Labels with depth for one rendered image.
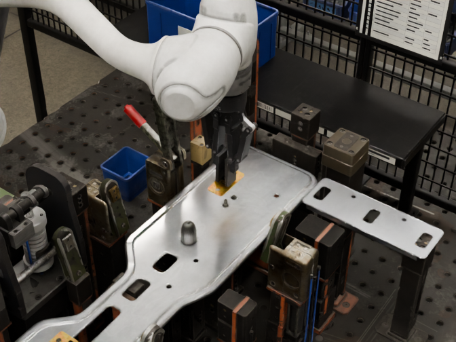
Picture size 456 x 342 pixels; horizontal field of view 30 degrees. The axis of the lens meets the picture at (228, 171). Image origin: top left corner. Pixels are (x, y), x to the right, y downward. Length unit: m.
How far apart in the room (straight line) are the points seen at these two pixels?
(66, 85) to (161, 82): 2.61
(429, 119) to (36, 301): 0.98
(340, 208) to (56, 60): 2.54
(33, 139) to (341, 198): 1.03
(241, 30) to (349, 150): 0.51
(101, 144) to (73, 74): 1.59
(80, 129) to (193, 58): 1.19
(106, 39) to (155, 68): 0.12
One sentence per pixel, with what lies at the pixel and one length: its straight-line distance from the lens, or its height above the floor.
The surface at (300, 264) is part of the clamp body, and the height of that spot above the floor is 1.04.
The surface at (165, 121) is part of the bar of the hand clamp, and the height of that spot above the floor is 1.16.
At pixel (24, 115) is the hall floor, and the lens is 3.81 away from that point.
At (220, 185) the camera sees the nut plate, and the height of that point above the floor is 1.07.
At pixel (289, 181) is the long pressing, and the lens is 1.86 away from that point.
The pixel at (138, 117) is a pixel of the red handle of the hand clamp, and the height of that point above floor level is 1.13.
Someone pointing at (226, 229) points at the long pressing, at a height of 1.00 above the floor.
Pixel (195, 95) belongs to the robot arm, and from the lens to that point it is 1.34.
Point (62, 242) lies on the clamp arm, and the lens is 1.63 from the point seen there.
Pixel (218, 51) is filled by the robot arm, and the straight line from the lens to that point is 1.40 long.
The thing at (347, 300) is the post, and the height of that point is 0.70.
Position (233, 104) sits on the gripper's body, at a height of 1.29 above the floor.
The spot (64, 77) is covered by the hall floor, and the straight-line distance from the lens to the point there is 4.01.
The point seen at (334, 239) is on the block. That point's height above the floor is 0.98.
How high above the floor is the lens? 2.22
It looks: 41 degrees down
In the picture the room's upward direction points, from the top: straight up
